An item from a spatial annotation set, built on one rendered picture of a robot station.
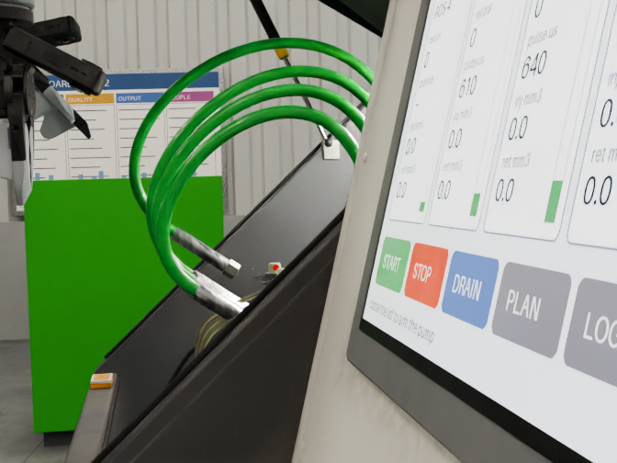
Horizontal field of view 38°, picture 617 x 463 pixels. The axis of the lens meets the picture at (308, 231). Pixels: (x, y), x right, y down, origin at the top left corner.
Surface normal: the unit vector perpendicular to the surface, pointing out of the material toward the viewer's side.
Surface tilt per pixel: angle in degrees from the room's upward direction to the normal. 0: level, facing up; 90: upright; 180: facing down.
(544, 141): 76
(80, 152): 90
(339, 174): 90
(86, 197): 90
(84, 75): 89
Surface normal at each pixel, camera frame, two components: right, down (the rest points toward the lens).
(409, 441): -0.96, -0.20
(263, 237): 0.17, 0.04
